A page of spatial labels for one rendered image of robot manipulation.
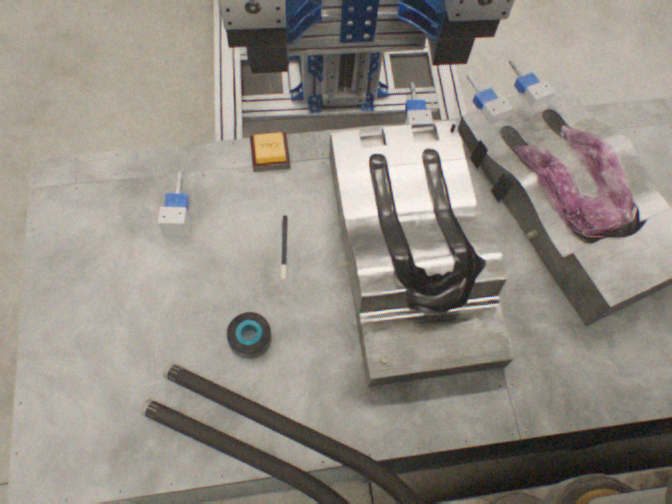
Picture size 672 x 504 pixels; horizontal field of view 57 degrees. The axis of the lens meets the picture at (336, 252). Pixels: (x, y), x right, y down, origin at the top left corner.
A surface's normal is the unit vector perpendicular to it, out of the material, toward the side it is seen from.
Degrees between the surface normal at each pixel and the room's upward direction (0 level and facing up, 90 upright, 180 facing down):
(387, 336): 0
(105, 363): 0
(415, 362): 0
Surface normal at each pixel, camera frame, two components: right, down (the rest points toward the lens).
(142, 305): 0.04, -0.42
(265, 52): 0.09, 0.90
